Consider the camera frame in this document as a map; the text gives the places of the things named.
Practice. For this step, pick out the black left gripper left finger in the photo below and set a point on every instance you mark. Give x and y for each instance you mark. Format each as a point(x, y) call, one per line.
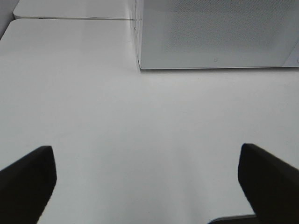
point(26, 186)

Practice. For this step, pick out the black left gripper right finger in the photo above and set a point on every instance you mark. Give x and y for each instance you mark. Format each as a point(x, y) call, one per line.
point(270, 185)

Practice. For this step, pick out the white microwave door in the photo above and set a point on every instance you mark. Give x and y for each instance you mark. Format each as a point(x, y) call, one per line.
point(217, 32)

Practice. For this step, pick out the white microwave oven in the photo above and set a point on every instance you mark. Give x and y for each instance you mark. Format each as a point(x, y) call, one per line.
point(219, 35)

